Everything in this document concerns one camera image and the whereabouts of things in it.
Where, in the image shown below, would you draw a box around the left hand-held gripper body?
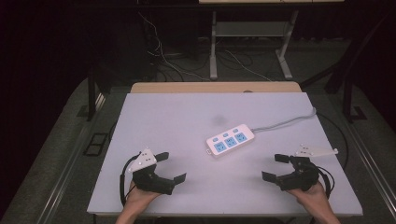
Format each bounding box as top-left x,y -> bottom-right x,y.
127,147 -> 176,196

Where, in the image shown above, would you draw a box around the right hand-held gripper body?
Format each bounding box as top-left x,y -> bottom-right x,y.
275,144 -> 339,192

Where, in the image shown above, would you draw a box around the white power strip blue sockets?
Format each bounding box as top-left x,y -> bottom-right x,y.
205,123 -> 256,159

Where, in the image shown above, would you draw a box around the person's left hand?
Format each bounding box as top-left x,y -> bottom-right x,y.
123,180 -> 163,213

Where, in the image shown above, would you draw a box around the person's right hand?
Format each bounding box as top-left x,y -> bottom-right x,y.
286,181 -> 332,217

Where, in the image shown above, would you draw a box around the wooden table board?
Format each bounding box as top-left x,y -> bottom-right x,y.
130,81 -> 303,94

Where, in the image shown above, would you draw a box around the black metal stand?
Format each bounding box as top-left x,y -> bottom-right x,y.
341,71 -> 369,124
86,66 -> 106,122

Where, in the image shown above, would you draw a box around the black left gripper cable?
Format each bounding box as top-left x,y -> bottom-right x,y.
119,154 -> 139,207

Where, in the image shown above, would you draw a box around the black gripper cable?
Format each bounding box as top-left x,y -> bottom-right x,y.
119,154 -> 139,207
317,165 -> 336,199

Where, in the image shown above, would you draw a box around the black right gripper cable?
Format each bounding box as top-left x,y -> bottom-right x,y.
317,165 -> 336,199

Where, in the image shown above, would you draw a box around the grey power strip cable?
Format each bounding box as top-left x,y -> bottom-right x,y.
250,106 -> 318,133

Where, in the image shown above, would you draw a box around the black floor frame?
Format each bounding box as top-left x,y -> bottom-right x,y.
82,133 -> 109,157

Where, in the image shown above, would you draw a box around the aluminium floor rail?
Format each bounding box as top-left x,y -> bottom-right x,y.
36,92 -> 107,224
344,122 -> 396,216

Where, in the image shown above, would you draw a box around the white floor cable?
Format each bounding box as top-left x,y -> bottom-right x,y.
138,12 -> 213,82

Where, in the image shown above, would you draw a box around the grey metal desk frame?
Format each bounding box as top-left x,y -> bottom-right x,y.
208,8 -> 301,81

